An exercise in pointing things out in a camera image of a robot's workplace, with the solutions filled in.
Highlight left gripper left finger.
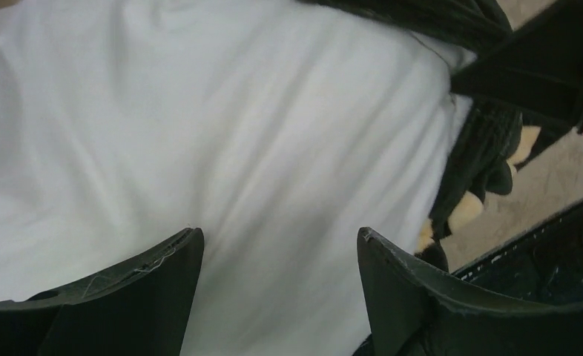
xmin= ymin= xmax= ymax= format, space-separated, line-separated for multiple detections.
xmin=0 ymin=228 xmax=204 ymax=355

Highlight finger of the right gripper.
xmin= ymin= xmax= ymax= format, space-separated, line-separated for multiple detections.
xmin=451 ymin=1 xmax=583 ymax=133

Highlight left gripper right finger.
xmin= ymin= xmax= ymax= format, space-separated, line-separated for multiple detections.
xmin=357 ymin=228 xmax=583 ymax=355

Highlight black pillowcase with beige flowers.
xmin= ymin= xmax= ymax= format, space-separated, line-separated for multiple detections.
xmin=286 ymin=1 xmax=539 ymax=276

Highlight white pillow insert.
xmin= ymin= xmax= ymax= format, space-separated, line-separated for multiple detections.
xmin=0 ymin=1 xmax=475 ymax=355

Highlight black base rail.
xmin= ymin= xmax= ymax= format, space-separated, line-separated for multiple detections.
xmin=352 ymin=184 xmax=583 ymax=356

